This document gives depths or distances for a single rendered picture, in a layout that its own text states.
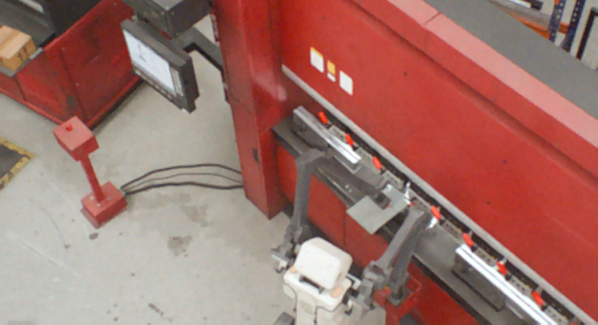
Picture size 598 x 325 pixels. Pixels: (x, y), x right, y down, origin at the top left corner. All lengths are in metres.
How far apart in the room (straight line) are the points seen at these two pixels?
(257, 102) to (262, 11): 0.61
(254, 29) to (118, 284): 1.98
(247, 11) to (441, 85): 1.11
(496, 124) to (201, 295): 2.53
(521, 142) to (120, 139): 3.42
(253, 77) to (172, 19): 0.62
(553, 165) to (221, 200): 2.86
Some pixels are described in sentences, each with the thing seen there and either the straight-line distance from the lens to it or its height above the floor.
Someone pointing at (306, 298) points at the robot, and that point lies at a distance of 4.03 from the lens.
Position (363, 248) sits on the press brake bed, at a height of 0.48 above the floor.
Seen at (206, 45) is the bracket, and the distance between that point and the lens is 4.98.
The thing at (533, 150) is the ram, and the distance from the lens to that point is 3.47.
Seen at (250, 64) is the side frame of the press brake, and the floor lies 1.47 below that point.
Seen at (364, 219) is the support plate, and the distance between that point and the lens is 4.46.
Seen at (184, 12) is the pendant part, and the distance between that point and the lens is 4.22.
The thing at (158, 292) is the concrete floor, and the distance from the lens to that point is 5.50.
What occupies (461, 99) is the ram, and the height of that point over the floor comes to 2.04.
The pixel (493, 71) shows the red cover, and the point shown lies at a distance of 3.35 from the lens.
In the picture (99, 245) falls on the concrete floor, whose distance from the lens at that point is 5.76.
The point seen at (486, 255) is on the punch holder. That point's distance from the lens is 4.21.
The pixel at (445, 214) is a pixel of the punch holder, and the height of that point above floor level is 1.22.
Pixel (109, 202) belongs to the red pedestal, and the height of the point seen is 0.12.
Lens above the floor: 4.75
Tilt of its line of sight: 53 degrees down
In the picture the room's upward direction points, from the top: 4 degrees counter-clockwise
